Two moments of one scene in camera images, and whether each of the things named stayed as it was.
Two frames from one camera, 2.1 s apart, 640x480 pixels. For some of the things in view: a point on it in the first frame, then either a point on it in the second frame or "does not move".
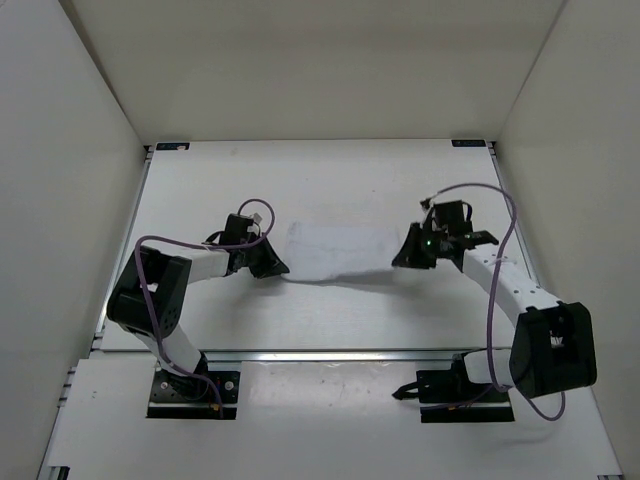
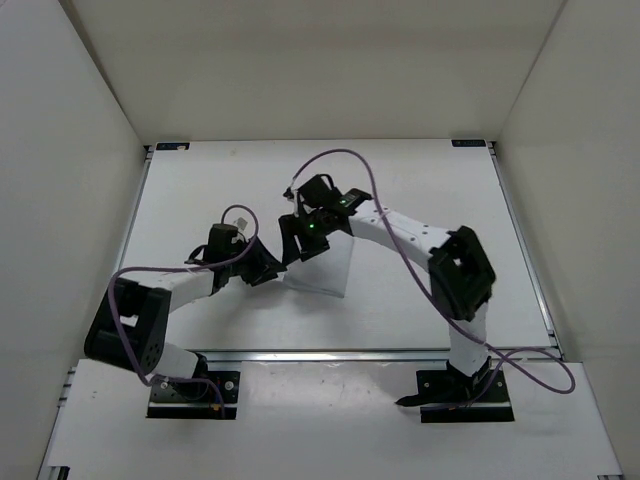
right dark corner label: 468,143 does not move
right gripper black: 408,256 -> 293,227
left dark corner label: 183,146 does not move
